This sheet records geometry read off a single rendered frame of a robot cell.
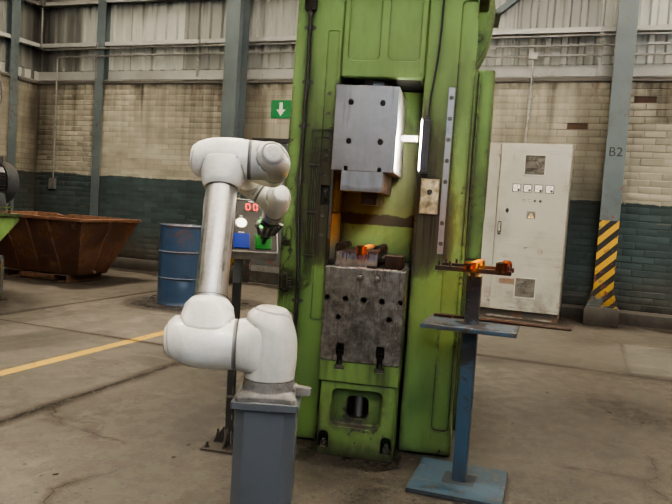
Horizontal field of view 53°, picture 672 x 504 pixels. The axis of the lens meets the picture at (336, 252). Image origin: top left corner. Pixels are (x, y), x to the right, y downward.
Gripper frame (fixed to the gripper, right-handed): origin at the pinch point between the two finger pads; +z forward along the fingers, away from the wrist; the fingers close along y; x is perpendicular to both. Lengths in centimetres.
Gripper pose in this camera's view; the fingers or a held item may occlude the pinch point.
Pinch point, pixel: (264, 237)
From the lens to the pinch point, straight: 310.7
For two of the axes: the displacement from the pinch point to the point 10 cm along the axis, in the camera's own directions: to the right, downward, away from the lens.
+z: -2.5, 4.3, 8.7
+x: -0.7, -9.0, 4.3
